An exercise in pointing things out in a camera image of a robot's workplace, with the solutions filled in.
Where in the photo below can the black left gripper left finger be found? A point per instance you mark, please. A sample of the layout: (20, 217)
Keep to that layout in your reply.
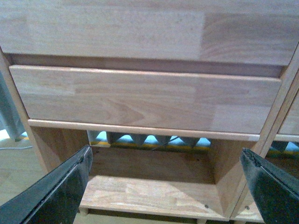
(55, 198)

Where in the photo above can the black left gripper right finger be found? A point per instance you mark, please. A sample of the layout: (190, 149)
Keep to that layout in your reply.
(275, 192)

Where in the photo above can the right wooden shelf cabinet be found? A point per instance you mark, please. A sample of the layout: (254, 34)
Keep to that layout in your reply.
(285, 102)

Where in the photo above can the wooden shelf cabinet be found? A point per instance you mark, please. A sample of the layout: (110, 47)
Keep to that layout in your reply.
(147, 170)
(285, 102)

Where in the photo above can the left wooden shelf cabinet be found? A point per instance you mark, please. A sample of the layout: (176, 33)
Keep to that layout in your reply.
(147, 170)

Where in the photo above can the grey curtain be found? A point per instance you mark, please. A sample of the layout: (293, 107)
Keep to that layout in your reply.
(9, 116)

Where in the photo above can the lower wooden drawer left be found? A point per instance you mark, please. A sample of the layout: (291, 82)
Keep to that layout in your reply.
(198, 102)

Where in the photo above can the wooden drawer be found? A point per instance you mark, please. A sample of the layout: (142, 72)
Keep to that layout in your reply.
(198, 102)
(222, 31)

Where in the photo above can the upper wooden drawer left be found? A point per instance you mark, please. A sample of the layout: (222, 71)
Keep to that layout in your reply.
(222, 31)

